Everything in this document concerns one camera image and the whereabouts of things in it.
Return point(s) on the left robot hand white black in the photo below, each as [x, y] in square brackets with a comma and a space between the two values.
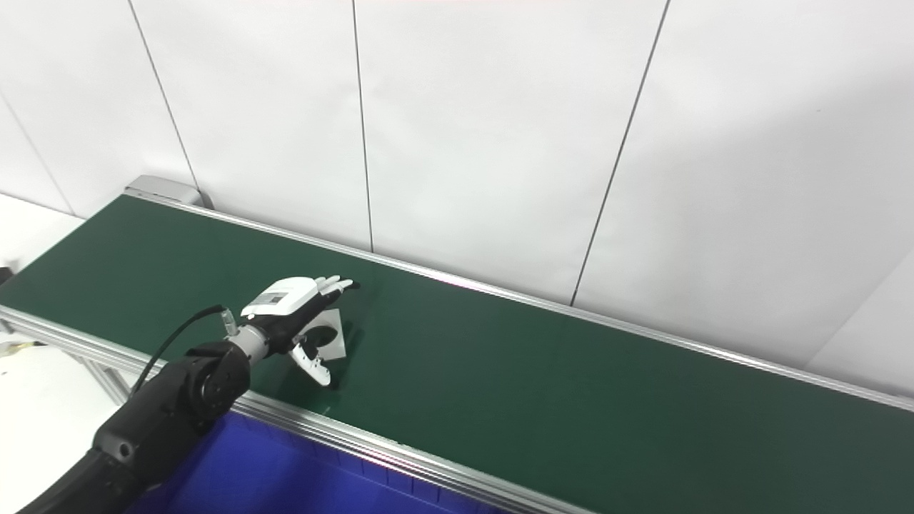
[285, 300]

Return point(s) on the white square part with hole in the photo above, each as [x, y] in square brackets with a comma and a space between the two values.
[337, 334]

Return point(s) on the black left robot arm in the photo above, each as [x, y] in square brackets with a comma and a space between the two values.
[164, 414]

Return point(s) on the green conveyor belt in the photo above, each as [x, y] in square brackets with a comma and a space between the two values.
[343, 434]
[500, 371]

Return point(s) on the blue plastic bin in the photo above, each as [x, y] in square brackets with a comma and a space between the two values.
[271, 478]

